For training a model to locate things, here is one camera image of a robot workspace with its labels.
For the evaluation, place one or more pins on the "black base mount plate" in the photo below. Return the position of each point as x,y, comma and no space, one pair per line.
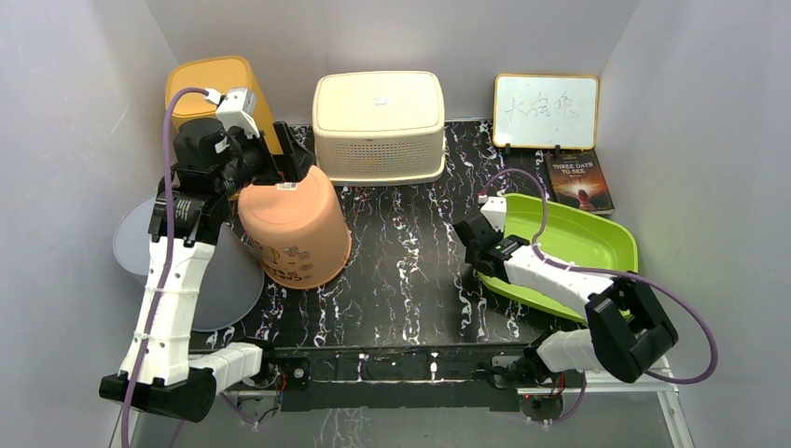
492,376

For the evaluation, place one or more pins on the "grey and tan bucket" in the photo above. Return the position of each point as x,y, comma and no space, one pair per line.
230,287

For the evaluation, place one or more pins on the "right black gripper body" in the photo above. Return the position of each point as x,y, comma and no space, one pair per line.
471,258

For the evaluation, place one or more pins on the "cream perforated basket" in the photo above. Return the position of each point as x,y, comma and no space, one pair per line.
379,128

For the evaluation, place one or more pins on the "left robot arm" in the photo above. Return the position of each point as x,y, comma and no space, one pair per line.
173,297

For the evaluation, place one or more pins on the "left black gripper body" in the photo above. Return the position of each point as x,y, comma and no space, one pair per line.
251,162

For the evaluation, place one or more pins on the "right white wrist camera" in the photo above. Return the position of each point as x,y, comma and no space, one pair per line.
494,209

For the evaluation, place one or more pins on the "aluminium rail frame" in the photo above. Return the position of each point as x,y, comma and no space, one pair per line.
658,378

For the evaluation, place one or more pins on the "green plastic tray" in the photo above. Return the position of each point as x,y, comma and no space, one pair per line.
571,235

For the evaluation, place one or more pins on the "orange paper bucket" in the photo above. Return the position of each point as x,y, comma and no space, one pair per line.
298,230

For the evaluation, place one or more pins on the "orange mesh basket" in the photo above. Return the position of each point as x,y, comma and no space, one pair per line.
222,74

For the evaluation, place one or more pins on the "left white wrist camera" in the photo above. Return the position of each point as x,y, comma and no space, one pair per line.
235,109

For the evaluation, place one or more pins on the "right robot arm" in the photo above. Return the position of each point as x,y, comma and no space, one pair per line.
627,329

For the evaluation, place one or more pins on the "dark book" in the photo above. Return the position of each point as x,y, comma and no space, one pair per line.
577,180

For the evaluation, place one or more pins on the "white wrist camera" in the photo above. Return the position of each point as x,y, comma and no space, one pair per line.
235,109
494,209

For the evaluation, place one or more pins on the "small whiteboard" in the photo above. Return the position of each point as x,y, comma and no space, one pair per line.
545,111

